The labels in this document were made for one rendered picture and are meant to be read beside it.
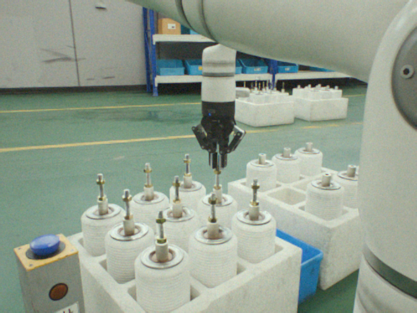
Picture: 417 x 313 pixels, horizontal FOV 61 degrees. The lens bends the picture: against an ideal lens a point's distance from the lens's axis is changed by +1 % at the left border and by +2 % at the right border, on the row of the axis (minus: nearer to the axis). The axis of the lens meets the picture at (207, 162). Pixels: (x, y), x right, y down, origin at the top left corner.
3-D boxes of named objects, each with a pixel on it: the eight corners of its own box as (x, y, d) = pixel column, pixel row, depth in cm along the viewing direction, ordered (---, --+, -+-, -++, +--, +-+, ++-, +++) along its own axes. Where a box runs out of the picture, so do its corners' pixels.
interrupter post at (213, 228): (221, 236, 69) (221, 221, 68) (211, 240, 68) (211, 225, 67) (213, 231, 71) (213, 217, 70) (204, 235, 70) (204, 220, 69)
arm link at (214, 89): (251, 97, 82) (252, 69, 80) (228, 103, 73) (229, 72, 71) (216, 95, 86) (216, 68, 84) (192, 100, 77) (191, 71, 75)
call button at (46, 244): (65, 253, 52) (63, 240, 52) (36, 263, 50) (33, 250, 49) (56, 242, 55) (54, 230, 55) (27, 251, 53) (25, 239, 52)
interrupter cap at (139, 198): (133, 207, 82) (133, 204, 82) (133, 194, 89) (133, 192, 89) (165, 204, 84) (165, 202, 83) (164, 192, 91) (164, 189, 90)
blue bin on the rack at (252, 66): (232, 72, 566) (233, 58, 560) (254, 72, 578) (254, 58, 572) (246, 74, 521) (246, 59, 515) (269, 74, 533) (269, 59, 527)
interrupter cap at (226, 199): (239, 203, 84) (239, 200, 84) (213, 210, 80) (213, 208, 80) (221, 193, 90) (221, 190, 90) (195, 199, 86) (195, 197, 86)
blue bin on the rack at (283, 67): (262, 72, 579) (262, 58, 573) (282, 71, 591) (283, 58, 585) (277, 73, 534) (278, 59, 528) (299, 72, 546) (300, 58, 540)
